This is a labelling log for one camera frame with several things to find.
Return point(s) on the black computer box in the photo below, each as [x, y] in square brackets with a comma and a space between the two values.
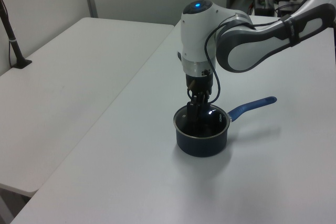
[262, 5]

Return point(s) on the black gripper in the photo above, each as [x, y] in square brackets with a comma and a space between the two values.
[200, 83]

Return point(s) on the white side table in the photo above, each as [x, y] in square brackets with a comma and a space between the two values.
[65, 90]

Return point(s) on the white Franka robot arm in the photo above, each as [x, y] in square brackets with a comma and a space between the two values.
[197, 37]

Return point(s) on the black camera stand pole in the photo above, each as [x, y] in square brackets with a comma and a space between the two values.
[15, 48]

